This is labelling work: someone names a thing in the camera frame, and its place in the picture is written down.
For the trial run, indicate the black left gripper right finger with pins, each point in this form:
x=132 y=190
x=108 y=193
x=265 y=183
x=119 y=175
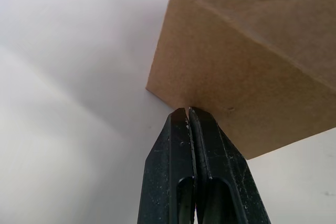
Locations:
x=231 y=182

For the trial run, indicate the small brown cardboard box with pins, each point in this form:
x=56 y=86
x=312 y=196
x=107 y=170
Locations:
x=244 y=58

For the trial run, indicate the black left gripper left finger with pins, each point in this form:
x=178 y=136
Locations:
x=160 y=176

